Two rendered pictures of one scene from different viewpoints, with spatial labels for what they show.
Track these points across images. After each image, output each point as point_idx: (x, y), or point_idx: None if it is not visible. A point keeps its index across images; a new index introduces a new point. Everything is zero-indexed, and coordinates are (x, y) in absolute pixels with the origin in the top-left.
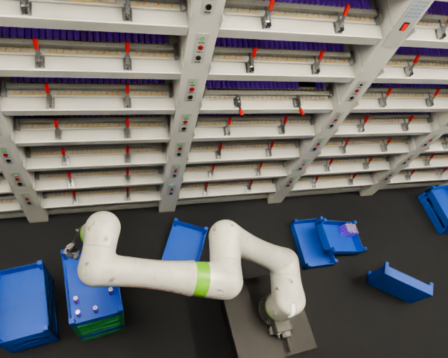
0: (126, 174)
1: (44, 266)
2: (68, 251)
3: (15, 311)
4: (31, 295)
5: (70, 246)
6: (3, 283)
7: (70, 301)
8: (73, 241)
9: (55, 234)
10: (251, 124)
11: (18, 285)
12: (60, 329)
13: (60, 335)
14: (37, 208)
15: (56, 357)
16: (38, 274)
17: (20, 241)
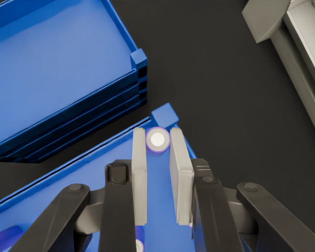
0: None
1: (140, 74)
2: (104, 190)
3: (19, 58)
4: (64, 77)
5: (174, 159)
6: (79, 5)
7: (10, 208)
8: (206, 189)
9: (235, 68)
10: None
11: (80, 39)
12: (58, 155)
13: (48, 161)
14: (281, 0)
15: (8, 170)
16: (119, 68)
17: (201, 13)
